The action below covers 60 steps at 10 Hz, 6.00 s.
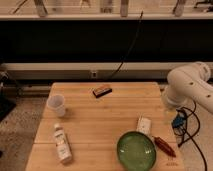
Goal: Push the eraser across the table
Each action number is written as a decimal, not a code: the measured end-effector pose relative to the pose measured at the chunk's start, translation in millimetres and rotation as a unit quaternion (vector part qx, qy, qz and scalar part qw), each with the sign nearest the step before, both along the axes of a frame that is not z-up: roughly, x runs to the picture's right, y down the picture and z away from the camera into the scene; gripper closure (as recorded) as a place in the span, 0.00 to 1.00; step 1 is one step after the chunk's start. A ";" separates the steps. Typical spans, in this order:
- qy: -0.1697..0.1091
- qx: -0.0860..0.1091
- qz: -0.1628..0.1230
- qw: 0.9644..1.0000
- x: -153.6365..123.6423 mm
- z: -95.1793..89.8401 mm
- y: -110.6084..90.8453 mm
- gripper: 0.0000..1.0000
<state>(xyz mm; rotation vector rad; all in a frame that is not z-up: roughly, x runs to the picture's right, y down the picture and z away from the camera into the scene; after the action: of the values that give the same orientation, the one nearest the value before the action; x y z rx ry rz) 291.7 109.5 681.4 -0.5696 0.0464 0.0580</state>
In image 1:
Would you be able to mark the translucent yellow end effector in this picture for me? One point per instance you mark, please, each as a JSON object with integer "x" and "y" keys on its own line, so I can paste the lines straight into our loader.
{"x": 169, "y": 115}

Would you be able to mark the black brown eraser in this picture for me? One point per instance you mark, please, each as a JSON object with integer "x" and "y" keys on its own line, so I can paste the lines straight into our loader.
{"x": 101, "y": 91}

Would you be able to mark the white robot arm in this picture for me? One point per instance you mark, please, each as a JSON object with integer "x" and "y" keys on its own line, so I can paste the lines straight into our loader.
{"x": 187, "y": 82}

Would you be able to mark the blue device on floor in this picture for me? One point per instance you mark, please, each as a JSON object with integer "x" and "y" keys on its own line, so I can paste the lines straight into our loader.
{"x": 178, "y": 121}

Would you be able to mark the white small box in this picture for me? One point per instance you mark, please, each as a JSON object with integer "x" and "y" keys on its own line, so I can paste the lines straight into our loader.
{"x": 144, "y": 125}

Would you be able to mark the green glass bowl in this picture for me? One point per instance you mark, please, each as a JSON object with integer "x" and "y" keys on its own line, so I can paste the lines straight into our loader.
{"x": 136, "y": 151}

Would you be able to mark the white lotion bottle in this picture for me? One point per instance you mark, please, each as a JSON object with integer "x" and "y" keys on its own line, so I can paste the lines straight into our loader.
{"x": 62, "y": 145}

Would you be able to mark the translucent plastic cup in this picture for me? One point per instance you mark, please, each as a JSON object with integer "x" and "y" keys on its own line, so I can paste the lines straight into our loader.
{"x": 56, "y": 103}

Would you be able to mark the white wall outlet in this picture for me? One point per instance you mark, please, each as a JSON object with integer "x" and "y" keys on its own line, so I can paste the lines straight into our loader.
{"x": 94, "y": 74}

